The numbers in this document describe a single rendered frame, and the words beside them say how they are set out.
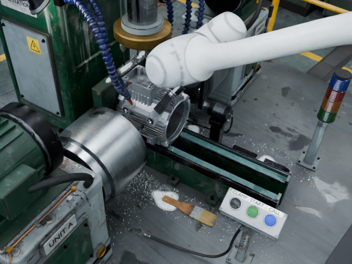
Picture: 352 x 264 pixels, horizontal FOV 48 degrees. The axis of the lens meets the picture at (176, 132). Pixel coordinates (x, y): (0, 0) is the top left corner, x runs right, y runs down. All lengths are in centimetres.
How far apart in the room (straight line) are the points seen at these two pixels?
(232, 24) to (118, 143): 45
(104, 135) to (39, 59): 39
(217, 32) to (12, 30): 70
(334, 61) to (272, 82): 191
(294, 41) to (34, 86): 95
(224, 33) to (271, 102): 95
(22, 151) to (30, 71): 62
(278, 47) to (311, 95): 117
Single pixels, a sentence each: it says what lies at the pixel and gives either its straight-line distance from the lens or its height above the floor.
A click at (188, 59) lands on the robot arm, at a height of 145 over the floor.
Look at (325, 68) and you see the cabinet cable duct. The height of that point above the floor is 4.
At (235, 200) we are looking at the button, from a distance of 110.
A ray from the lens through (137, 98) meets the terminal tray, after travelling 137.
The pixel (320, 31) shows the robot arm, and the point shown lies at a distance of 87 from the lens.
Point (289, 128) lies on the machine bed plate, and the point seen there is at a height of 80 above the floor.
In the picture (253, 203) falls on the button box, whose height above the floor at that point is 108.
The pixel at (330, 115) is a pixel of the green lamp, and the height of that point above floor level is 106.
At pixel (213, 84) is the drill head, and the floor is 105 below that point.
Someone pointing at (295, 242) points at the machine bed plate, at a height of 80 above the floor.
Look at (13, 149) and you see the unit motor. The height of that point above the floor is 133.
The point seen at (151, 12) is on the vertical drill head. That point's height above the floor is 140.
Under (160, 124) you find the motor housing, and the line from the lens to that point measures 132.
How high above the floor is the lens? 193
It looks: 43 degrees down
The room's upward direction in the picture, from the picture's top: 4 degrees clockwise
